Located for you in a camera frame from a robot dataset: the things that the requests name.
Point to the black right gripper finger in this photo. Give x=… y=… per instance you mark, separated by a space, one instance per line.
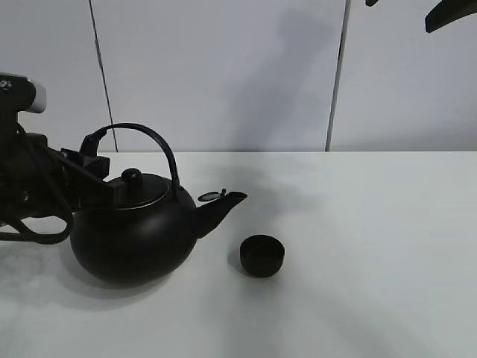
x=448 y=11
x=370 y=3

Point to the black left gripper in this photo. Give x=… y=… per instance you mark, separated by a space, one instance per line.
x=28 y=165

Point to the black round teapot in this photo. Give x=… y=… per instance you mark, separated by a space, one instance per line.
x=152 y=228

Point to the small black teacup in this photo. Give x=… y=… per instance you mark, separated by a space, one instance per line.
x=261 y=255

